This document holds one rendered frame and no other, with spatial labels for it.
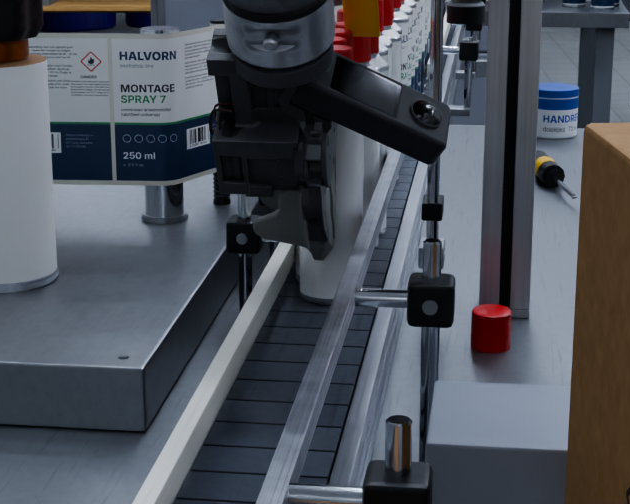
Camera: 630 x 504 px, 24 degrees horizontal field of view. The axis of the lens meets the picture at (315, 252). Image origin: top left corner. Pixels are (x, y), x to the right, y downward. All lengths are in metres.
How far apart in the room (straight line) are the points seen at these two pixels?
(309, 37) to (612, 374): 0.42
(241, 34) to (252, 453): 0.28
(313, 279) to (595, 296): 0.55
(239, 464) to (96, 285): 0.39
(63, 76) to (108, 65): 0.05
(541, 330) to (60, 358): 0.44
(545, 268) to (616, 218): 0.85
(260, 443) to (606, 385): 0.33
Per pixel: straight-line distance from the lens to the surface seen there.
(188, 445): 0.84
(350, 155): 1.15
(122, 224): 1.43
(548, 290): 1.40
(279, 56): 0.98
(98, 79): 1.41
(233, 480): 0.87
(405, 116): 1.03
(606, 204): 0.63
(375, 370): 1.04
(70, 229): 1.42
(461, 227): 1.61
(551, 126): 2.10
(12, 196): 1.21
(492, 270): 1.30
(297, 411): 0.75
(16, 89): 1.20
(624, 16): 3.26
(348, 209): 1.16
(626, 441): 0.61
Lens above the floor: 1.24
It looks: 16 degrees down
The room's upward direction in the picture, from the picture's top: straight up
